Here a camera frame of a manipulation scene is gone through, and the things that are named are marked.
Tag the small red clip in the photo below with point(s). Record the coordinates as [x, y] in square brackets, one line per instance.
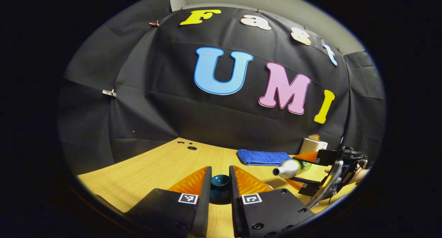
[154, 23]

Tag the blue folded towel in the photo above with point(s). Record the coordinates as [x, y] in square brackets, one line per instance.
[262, 157]

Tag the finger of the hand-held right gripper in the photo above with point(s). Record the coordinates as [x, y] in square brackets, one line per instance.
[310, 187]
[326, 157]

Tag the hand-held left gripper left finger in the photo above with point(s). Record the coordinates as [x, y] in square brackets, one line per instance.
[204, 196]

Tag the white toaster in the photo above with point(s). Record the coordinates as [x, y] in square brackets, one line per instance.
[312, 146]

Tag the bread slice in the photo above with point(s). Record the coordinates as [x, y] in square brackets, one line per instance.
[314, 137]

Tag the silver green water bottle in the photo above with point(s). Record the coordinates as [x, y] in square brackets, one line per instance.
[291, 168]

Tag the metal binder clip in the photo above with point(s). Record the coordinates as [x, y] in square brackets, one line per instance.
[109, 92]

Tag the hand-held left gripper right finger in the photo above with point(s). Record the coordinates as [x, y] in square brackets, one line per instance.
[235, 196]

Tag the black backdrop cloth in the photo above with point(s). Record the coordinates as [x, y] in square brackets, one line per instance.
[207, 110]

